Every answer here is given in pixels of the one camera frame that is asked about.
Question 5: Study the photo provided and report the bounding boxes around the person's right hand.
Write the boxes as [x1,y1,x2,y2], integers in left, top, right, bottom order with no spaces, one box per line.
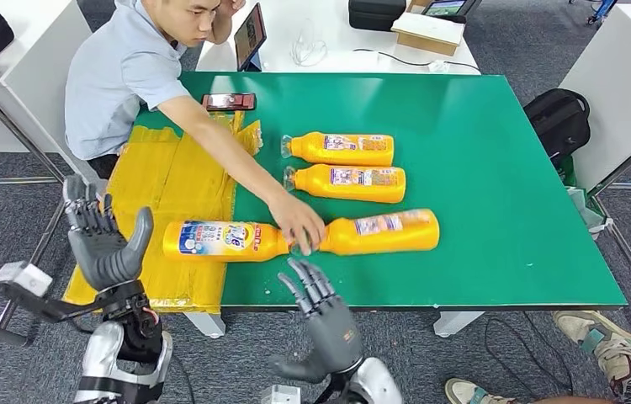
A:
[268,191,328,258]

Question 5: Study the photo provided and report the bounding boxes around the white desk metal legs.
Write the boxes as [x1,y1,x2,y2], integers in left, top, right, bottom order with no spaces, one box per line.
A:
[0,0,106,336]
[558,3,631,336]

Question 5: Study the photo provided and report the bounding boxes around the cardboard box white lid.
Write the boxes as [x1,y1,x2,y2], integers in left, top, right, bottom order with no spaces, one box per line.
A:
[390,0,466,58]

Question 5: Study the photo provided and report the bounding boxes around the blue metal stand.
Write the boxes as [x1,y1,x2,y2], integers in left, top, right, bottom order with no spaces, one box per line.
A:
[587,0,618,26]

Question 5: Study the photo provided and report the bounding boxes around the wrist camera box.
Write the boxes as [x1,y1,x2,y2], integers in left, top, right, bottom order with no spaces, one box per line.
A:
[0,260,55,300]
[261,385,303,404]

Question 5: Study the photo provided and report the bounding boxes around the black tablet on stand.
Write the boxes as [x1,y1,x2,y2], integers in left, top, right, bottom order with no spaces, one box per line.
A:
[233,3,268,72]

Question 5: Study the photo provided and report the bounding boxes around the black device with screen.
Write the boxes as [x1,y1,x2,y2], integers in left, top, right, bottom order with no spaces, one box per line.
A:
[420,0,483,24]

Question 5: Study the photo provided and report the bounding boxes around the pale plastic bin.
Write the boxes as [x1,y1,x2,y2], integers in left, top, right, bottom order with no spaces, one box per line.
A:
[566,186,612,238]

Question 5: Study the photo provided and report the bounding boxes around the black backpack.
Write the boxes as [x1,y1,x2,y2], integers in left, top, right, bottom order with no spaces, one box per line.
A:
[522,88,592,168]

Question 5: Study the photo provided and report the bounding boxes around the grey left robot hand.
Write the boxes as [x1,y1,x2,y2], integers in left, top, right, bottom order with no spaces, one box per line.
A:
[62,174,156,293]

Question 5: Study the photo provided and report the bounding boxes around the white table leg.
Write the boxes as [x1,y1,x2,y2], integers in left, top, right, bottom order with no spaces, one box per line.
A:
[433,311,485,338]
[183,311,226,340]

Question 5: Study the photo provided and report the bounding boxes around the white sneaker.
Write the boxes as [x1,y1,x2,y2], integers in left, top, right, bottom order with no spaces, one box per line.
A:
[444,378,517,404]
[552,310,631,404]

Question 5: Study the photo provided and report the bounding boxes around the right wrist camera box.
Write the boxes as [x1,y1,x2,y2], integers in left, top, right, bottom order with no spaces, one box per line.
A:
[261,385,303,404]

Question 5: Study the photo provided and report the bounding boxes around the yellow taped cardboard mat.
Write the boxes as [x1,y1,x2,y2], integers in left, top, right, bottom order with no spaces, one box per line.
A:
[62,110,263,315]

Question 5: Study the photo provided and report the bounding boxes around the orange detergent bottle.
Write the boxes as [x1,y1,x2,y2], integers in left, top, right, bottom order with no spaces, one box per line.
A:
[280,131,395,167]
[283,162,407,205]
[315,208,441,258]
[162,220,294,263]

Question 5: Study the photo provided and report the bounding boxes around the dark red smartphone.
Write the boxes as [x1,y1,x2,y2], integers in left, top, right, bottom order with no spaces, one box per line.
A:
[201,92,257,113]

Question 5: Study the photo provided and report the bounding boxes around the white table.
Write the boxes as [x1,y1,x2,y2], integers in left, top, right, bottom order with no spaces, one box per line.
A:
[195,0,482,77]

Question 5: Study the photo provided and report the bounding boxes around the white coiled cable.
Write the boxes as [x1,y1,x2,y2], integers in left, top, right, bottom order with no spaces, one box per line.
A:
[291,19,329,68]

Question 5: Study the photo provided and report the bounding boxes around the green bag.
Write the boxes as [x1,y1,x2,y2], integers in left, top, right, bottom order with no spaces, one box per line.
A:
[558,155,579,188]

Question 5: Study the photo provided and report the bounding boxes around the thin black cable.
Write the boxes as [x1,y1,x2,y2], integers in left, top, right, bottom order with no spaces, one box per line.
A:
[353,47,481,73]

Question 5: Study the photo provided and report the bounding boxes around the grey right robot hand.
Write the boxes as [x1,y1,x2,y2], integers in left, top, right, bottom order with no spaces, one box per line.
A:
[268,257,365,385]

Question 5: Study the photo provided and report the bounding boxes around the black case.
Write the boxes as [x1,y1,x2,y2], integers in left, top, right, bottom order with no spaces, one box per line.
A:
[347,0,407,32]

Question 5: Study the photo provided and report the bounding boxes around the person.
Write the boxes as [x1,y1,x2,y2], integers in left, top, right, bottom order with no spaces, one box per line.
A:
[64,0,328,258]

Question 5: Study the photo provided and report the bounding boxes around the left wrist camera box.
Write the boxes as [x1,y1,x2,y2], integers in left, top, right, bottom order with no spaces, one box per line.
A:
[0,260,55,300]

